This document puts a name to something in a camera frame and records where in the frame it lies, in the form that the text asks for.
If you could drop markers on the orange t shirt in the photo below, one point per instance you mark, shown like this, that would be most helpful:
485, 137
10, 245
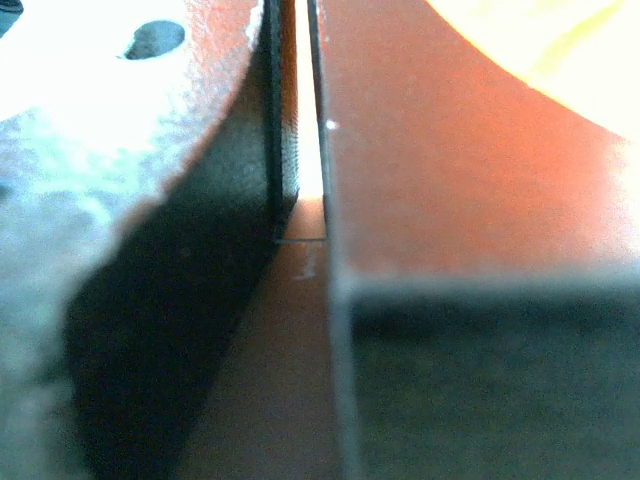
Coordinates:
498, 124

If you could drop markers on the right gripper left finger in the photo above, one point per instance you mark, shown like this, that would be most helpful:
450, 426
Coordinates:
148, 162

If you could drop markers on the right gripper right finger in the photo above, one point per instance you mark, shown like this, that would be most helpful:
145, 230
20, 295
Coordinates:
453, 362

